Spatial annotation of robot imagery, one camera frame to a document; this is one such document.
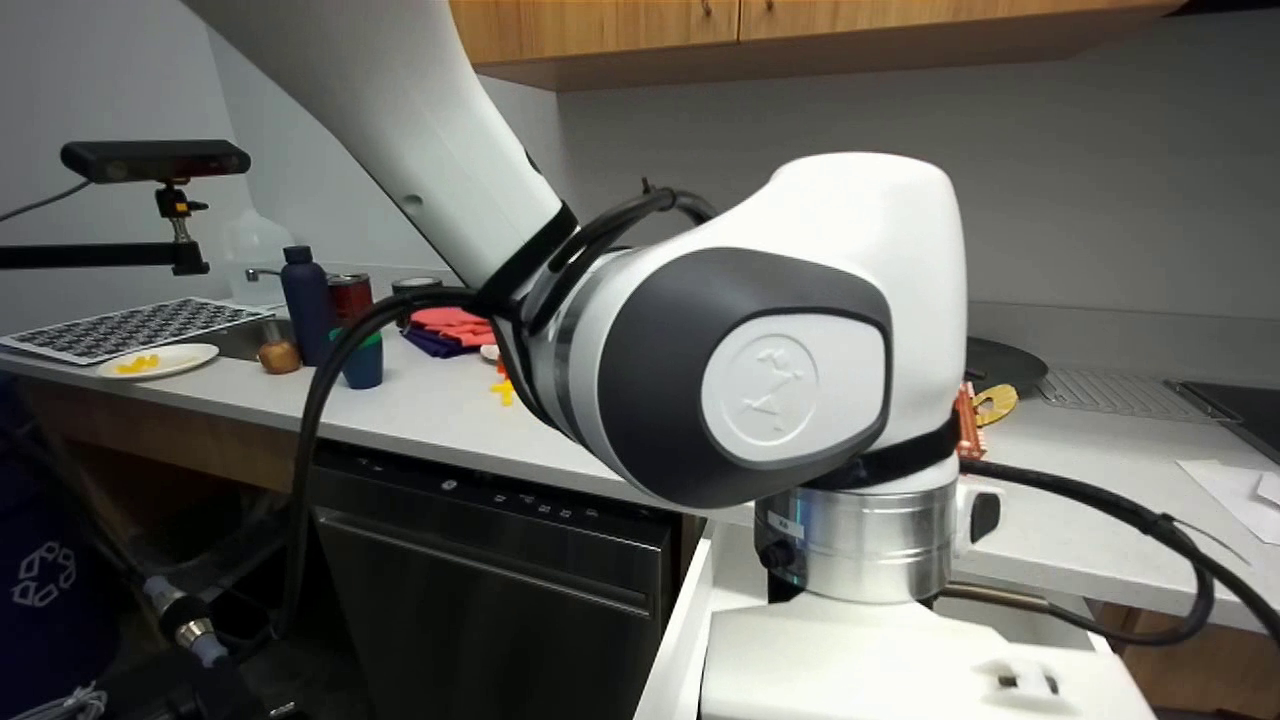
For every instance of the black camera on stand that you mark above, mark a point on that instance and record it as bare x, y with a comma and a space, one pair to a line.
122, 163

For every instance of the blue recycling bin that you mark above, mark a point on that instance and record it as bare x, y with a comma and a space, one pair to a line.
53, 624

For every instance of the white plate with yellow food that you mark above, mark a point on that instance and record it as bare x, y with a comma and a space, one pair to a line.
162, 360

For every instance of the blue cup green lid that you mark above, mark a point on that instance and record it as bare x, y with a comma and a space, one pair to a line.
365, 367

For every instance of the stainless dishwasher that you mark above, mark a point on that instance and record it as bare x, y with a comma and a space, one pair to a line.
486, 596

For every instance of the black frying pan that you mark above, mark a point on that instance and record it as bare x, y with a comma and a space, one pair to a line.
994, 360

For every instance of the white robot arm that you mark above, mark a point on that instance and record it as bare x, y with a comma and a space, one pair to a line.
797, 347

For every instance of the dark blue bottle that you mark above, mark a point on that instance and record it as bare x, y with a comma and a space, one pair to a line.
308, 300

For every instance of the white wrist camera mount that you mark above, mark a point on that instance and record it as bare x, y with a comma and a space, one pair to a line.
899, 662

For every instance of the red can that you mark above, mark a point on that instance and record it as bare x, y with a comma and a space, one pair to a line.
351, 298

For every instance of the small brown toy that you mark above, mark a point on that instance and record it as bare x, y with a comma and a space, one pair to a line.
278, 359

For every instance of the black induction cooktop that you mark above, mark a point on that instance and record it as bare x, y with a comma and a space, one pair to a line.
1250, 414

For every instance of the grey dish drying rack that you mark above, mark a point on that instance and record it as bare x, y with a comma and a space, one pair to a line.
127, 330

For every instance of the white paper sheet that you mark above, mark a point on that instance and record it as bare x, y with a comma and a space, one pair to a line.
1246, 495

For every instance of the wooden drawer with white interior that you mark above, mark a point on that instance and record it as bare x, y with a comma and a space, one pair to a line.
720, 578

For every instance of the pink folded cloth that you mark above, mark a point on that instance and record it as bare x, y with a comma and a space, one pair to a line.
445, 330

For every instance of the wooden upper cabinet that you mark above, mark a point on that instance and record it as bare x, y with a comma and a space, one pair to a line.
575, 47

